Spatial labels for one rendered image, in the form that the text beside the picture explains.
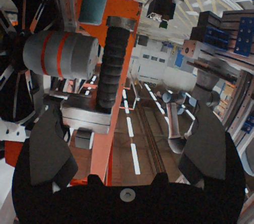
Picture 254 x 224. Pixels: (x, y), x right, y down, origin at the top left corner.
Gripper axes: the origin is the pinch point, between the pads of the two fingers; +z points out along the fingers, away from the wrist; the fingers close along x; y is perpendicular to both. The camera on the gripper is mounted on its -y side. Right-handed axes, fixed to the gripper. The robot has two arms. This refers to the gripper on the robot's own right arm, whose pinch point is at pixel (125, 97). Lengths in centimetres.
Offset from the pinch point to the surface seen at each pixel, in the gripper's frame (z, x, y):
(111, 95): 8.1, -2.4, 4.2
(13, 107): 16.4, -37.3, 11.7
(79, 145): 4.5, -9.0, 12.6
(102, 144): 63, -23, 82
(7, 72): 16.9, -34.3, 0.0
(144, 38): 864, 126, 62
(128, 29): 8.9, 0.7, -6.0
